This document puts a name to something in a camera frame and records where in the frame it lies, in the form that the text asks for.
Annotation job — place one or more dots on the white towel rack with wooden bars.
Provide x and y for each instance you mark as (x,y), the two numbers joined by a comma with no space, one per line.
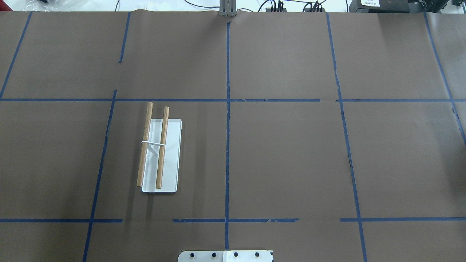
(160,153)

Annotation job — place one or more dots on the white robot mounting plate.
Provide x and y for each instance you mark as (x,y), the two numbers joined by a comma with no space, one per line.
(226,256)

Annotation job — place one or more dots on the black power strip with plugs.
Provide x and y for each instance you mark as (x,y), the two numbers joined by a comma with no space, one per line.
(277,6)

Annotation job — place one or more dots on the black device on back table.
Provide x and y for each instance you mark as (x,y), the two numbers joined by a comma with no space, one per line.
(387,6)

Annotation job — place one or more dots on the grey aluminium post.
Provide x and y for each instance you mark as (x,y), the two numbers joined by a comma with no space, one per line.
(227,8)

